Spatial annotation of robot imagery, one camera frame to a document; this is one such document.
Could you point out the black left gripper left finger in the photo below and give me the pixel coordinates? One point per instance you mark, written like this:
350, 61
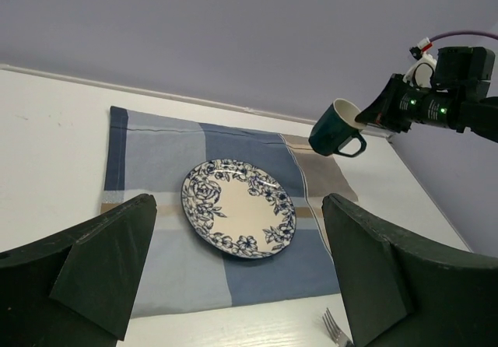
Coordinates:
77, 287

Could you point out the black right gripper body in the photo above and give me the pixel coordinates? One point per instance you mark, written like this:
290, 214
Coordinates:
457, 98

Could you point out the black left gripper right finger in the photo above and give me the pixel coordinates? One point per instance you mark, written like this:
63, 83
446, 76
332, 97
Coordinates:
403, 289

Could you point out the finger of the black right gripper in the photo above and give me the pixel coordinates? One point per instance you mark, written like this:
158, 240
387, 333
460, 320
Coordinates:
377, 113

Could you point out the dark green mug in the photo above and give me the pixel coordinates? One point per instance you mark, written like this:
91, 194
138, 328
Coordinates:
336, 128

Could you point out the blue beige plaid cloth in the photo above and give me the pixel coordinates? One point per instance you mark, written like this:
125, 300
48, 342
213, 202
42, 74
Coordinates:
192, 269

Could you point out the blue floral plate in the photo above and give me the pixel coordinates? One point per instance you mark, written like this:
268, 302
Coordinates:
238, 208

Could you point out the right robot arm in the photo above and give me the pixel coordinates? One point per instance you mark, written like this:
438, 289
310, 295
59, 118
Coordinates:
449, 91

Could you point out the steel fork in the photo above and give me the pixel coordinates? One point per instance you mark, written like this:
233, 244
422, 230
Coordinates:
338, 336

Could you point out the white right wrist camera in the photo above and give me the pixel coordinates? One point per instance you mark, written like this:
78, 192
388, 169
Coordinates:
421, 72

